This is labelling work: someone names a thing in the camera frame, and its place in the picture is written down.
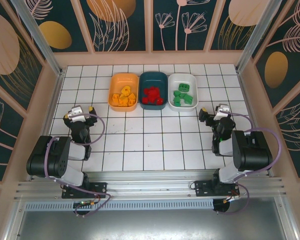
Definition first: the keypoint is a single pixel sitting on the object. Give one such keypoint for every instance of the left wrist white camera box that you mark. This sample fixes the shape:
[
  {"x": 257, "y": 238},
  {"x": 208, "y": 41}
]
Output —
[{"x": 76, "y": 110}]

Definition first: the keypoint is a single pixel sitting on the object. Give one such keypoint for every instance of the grey metal panel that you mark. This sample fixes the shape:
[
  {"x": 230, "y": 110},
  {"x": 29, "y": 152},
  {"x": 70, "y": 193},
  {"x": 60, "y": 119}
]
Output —
[{"x": 150, "y": 225}]

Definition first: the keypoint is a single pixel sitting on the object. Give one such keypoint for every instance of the yellow sloped lego brick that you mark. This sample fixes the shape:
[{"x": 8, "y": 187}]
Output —
[{"x": 132, "y": 97}]

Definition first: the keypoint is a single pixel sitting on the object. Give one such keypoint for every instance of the white plastic container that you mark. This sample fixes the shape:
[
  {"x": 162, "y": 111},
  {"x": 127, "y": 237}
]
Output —
[{"x": 190, "y": 80}]

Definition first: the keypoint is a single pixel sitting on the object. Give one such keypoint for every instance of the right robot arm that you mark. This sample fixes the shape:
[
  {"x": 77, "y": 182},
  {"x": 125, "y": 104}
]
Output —
[{"x": 255, "y": 152}]

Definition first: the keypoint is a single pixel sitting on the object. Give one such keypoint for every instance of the teal plastic container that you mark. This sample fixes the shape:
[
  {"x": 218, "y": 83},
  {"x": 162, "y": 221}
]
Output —
[{"x": 152, "y": 78}]

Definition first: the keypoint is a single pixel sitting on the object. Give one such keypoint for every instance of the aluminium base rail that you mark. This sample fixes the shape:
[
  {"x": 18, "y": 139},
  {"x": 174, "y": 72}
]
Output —
[{"x": 150, "y": 185}]

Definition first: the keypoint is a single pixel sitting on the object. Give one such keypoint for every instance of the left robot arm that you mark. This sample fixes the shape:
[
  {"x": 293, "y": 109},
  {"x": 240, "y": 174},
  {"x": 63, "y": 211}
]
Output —
[{"x": 45, "y": 160}]

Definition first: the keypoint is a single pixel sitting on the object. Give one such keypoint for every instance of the orange plastic container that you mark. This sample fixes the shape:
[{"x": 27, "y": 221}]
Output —
[{"x": 122, "y": 80}]

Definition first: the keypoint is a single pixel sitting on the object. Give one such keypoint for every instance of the yellow round face lego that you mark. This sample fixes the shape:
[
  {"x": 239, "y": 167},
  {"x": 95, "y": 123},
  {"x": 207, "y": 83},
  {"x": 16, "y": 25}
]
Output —
[{"x": 126, "y": 90}]

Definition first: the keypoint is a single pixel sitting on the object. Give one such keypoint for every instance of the red lego brick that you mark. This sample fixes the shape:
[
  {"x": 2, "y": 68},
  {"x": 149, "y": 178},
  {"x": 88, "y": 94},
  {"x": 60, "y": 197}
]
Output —
[
  {"x": 153, "y": 94},
  {"x": 146, "y": 90},
  {"x": 153, "y": 100},
  {"x": 160, "y": 100},
  {"x": 146, "y": 100},
  {"x": 156, "y": 88}
]

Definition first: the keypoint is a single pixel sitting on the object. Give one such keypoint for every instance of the aluminium frame post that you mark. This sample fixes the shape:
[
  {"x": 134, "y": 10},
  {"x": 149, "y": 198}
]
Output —
[
  {"x": 38, "y": 37},
  {"x": 257, "y": 37}
]

